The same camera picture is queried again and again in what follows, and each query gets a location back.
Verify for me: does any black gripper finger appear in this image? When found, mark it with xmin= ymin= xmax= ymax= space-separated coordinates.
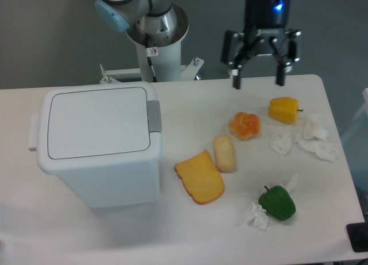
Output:
xmin=220 ymin=30 xmax=259 ymax=89
xmin=269 ymin=29 xmax=302 ymax=86

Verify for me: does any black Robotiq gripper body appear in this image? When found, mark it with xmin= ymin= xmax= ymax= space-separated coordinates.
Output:
xmin=244 ymin=0 xmax=290 ymax=55

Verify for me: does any white trash can lid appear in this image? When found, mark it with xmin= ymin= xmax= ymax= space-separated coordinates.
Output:
xmin=48 ymin=87 xmax=150 ymax=159

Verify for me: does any grey trash can latch button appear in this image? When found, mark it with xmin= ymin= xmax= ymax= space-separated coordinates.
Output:
xmin=147 ymin=100 xmax=162 ymax=133

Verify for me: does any yellow bell pepper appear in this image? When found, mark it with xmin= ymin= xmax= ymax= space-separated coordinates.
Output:
xmin=268 ymin=97 xmax=303 ymax=124

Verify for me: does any orange knotted bread roll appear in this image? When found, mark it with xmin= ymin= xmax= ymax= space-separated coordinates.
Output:
xmin=228 ymin=112 xmax=262 ymax=141

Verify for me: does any large crumpled white tissue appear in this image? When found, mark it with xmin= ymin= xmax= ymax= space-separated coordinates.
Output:
xmin=294 ymin=114 xmax=339 ymax=162

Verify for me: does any crumpled white tissue centre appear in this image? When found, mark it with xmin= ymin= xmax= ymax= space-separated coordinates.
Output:
xmin=270 ymin=132 xmax=292 ymax=156

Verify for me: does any pale oblong bread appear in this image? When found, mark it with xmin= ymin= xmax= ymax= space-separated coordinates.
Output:
xmin=213 ymin=135 xmax=236 ymax=172

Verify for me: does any white tissue behind green pepper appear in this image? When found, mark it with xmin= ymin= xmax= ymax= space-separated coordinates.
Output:
xmin=266 ymin=172 xmax=299 ymax=194

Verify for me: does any orange toast slice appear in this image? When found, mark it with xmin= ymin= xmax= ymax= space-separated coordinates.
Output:
xmin=174 ymin=150 xmax=225 ymax=205

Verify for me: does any green bell pepper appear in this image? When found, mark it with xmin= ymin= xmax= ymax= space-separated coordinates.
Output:
xmin=258 ymin=185 xmax=296 ymax=221

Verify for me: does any small crumpled white tissue front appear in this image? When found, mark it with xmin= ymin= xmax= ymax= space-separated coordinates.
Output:
xmin=248 ymin=202 xmax=269 ymax=231

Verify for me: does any black device at table edge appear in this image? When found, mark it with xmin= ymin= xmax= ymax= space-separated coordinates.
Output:
xmin=346 ymin=222 xmax=367 ymax=252

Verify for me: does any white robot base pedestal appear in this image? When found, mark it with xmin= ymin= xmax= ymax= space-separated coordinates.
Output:
xmin=100 ymin=41 xmax=204 ymax=84

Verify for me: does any black cable on pedestal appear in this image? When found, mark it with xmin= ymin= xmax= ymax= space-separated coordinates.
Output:
xmin=145 ymin=32 xmax=158 ymax=83

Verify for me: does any white chair frame right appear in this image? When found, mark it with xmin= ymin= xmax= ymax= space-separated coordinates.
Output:
xmin=340 ymin=88 xmax=367 ymax=144

